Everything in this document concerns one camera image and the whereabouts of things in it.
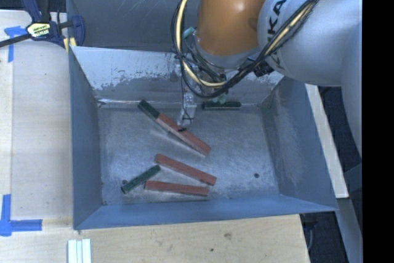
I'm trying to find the grey metal bin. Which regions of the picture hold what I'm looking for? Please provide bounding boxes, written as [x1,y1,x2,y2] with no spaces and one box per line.
[65,0,340,230]

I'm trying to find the red-brown block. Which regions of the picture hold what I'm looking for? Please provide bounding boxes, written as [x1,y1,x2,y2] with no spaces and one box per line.
[143,180,211,197]
[156,113,212,157]
[154,153,218,187]

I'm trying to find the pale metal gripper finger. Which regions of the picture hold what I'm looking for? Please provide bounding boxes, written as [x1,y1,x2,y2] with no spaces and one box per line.
[177,94,190,132]
[187,95,198,129]

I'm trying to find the dark green flat block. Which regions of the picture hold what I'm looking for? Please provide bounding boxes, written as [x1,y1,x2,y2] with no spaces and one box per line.
[137,99,161,121]
[120,164,162,195]
[201,101,242,111]

